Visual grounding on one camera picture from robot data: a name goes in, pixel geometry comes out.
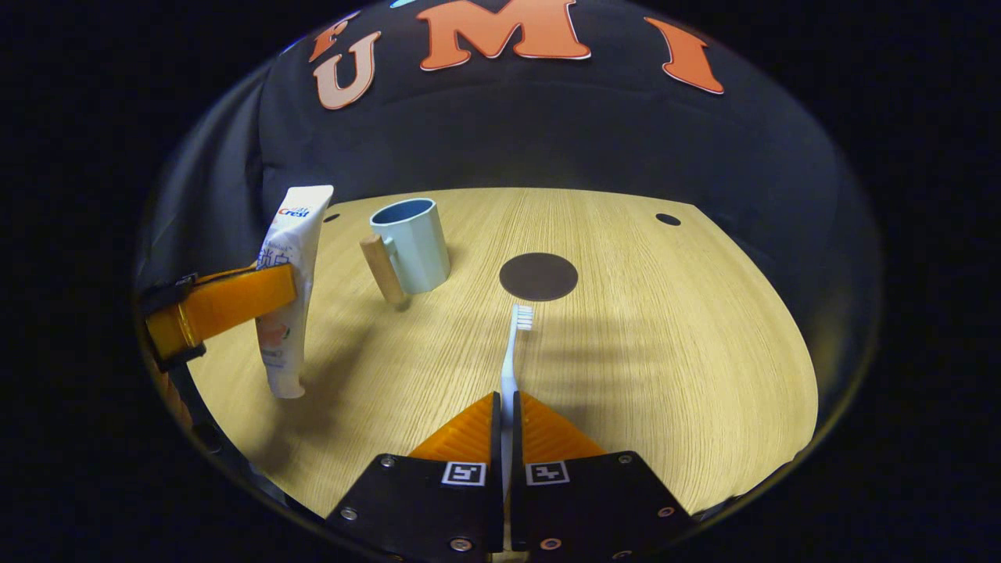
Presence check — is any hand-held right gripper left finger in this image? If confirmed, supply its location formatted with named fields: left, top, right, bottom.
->
left=325, top=391, right=505, bottom=563

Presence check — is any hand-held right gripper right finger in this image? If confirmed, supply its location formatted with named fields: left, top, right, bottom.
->
left=510, top=391, right=697, bottom=563

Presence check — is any white toothpaste tube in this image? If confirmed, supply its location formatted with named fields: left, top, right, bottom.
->
left=256, top=185, right=335, bottom=400

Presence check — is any white toothbrush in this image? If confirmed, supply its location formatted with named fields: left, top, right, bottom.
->
left=499, top=305, right=536, bottom=552

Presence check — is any pale blue cup wooden handle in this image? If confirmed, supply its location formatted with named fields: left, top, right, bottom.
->
left=360, top=198, right=452, bottom=307

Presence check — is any dark brown round coaster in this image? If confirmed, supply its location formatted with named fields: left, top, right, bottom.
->
left=499, top=253, right=579, bottom=303

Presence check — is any black backdrop cloth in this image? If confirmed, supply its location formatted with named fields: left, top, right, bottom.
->
left=135, top=0, right=884, bottom=501

